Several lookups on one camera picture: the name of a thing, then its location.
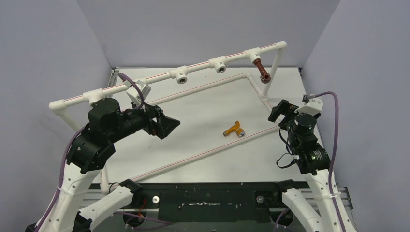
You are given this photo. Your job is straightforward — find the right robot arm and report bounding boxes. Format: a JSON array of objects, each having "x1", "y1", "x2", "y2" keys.
[{"x1": 268, "y1": 100, "x2": 356, "y2": 232}]

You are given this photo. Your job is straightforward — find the brown copper faucet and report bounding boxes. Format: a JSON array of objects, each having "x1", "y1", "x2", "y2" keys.
[{"x1": 253, "y1": 58, "x2": 271, "y2": 84}]

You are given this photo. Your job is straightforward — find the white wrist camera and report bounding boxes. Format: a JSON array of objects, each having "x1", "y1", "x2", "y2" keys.
[
  {"x1": 295, "y1": 94, "x2": 323, "y2": 116},
  {"x1": 124, "y1": 80, "x2": 151, "y2": 106}
]

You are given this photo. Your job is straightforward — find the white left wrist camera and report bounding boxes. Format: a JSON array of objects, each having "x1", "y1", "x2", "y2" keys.
[{"x1": 124, "y1": 80, "x2": 151, "y2": 106}]

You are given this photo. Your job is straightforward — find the aluminium table edge rail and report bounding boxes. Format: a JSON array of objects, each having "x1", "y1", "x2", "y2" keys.
[{"x1": 107, "y1": 67, "x2": 120, "y2": 87}]

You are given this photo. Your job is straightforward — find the white PVC pipe frame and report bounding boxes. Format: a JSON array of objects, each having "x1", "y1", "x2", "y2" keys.
[{"x1": 48, "y1": 41, "x2": 288, "y2": 195}]

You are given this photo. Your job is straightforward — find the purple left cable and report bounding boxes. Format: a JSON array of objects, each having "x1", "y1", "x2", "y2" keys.
[{"x1": 33, "y1": 72, "x2": 146, "y2": 232}]

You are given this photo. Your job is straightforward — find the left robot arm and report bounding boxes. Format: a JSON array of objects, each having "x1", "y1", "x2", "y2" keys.
[{"x1": 26, "y1": 98, "x2": 180, "y2": 232}]

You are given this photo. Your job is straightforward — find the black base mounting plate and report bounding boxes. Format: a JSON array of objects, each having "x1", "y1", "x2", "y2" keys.
[{"x1": 86, "y1": 181, "x2": 311, "y2": 224}]

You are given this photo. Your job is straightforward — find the orange plastic faucet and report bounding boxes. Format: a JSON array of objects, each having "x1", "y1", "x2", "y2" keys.
[{"x1": 223, "y1": 121, "x2": 245, "y2": 138}]

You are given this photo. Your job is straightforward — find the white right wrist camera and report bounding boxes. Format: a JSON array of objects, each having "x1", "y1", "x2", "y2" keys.
[{"x1": 295, "y1": 94, "x2": 323, "y2": 116}]

